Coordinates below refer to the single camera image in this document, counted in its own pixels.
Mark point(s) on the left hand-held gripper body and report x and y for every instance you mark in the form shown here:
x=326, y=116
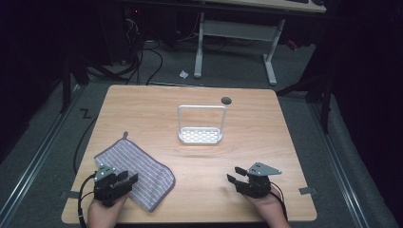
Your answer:
x=106, y=186

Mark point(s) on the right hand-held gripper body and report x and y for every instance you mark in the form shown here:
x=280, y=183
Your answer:
x=258, y=183

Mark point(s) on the grey striped cloth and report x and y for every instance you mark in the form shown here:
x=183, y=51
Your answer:
x=149, y=171

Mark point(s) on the person's right hand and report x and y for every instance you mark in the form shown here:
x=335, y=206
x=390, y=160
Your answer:
x=269, y=209

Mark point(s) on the person's left hand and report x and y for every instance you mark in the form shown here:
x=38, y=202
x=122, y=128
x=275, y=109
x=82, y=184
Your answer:
x=103, y=215

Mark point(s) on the grey tape piece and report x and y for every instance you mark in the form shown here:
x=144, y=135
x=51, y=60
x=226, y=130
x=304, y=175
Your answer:
x=70, y=193
x=307, y=190

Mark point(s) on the black table grommet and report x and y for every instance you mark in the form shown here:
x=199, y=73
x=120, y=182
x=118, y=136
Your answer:
x=226, y=101

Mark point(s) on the black metal stand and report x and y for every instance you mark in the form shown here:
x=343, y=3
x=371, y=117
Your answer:
x=323, y=95
x=66, y=85

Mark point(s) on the crumpled white paper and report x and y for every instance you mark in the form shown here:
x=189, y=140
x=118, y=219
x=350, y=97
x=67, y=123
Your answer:
x=183, y=74

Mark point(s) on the white-legged desk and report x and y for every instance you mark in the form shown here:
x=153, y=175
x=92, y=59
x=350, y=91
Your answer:
x=240, y=30

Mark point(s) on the metal floor rail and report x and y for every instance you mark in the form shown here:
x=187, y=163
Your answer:
x=339, y=167
x=34, y=163

